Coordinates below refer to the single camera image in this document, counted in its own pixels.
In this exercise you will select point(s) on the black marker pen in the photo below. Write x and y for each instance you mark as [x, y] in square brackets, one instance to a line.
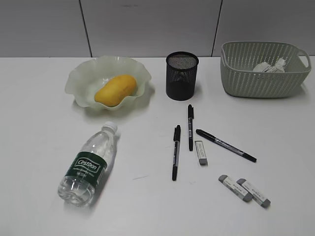
[190, 126]
[225, 145]
[176, 139]

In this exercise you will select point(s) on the grey white eraser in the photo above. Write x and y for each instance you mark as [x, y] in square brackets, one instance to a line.
[238, 190]
[258, 196]
[200, 150]

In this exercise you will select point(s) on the yellow mango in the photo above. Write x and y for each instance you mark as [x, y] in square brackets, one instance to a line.
[115, 90]

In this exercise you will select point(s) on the clear water bottle green label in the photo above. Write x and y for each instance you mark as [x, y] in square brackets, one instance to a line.
[82, 178]

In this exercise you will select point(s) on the waste paper ball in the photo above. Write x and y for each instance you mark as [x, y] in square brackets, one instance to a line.
[266, 67]

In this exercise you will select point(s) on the black mesh pen holder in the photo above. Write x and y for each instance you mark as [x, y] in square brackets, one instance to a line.
[181, 71]

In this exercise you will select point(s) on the frosted wavy glass plate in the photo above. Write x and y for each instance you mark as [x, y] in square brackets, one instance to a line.
[86, 79]

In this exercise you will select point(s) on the pale green plastic basket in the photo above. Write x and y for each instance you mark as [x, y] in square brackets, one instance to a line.
[239, 58]

